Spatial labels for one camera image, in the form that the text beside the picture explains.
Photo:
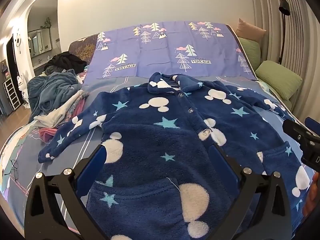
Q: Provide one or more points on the eyeglasses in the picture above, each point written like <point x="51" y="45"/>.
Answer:
<point x="15" y="166"/>

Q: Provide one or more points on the blue fleece pajama top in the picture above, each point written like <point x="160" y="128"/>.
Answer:
<point x="150" y="140"/>

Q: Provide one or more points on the small green pillow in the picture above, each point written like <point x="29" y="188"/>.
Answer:
<point x="250" y="50"/>

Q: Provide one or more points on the large green pillow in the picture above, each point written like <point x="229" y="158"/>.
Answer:
<point x="280" y="78"/>

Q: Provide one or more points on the pile of folded clothes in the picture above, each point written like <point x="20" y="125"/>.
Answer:
<point x="52" y="90"/>

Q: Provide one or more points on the white shelf rack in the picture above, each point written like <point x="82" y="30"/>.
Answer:
<point x="10" y="92"/>

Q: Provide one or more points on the beige pink pillow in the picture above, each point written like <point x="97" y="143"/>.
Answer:
<point x="250" y="30"/>

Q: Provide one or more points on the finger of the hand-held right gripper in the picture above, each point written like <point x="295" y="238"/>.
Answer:
<point x="293" y="130"/>
<point x="312" y="125"/>

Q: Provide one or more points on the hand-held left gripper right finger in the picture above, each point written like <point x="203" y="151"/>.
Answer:
<point x="225" y="166"/>

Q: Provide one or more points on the striped grey-blue bed sheet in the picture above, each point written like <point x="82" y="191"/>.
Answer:
<point x="30" y="155"/>

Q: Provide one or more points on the person's right hand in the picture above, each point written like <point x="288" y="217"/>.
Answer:
<point x="311" y="195"/>

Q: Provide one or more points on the white bear figure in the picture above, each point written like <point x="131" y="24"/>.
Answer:
<point x="22" y="82"/>

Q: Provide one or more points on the pink folded cloth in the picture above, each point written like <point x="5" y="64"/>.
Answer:
<point x="48" y="132"/>

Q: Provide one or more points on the floral patterned folded cloth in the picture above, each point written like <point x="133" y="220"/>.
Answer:
<point x="76" y="108"/>

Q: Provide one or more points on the black clothes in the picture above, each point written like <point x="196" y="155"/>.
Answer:
<point x="65" y="61"/>

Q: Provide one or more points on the brown patterned cushion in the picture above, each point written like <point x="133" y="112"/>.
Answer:
<point x="83" y="50"/>

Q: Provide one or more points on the green plant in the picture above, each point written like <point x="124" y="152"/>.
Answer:
<point x="46" y="23"/>

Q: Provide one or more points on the black floor lamp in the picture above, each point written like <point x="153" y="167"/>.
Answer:
<point x="284" y="7"/>

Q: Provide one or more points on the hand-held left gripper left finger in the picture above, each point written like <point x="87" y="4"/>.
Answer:
<point x="91" y="170"/>

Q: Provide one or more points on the wall mirror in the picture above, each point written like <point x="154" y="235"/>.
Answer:
<point x="40" y="42"/>

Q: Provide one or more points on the purple tree print quilt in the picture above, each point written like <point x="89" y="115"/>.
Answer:
<point x="155" y="55"/>

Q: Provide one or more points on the beige curtain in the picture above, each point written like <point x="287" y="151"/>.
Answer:
<point x="300" y="42"/>

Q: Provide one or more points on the white folded cloth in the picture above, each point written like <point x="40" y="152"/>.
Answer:
<point x="55" y="116"/>

